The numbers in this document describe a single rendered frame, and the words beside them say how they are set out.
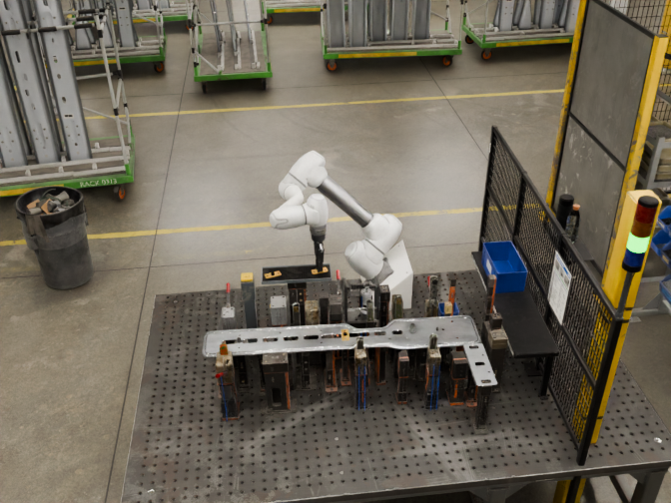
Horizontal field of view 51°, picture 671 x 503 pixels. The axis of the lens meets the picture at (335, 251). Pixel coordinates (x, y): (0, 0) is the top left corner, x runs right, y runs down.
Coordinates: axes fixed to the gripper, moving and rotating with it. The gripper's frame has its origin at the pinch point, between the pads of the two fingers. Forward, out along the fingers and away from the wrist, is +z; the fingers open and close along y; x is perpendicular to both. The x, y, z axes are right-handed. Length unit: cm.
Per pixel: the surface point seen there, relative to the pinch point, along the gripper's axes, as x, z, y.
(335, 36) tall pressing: 208, 77, -631
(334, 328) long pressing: -1.5, 19.9, 29.5
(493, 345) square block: 67, 17, 69
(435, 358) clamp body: 37, 17, 70
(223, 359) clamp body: -60, 14, 41
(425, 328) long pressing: 43, 20, 44
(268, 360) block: -39, 17, 45
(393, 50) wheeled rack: 279, 94, -595
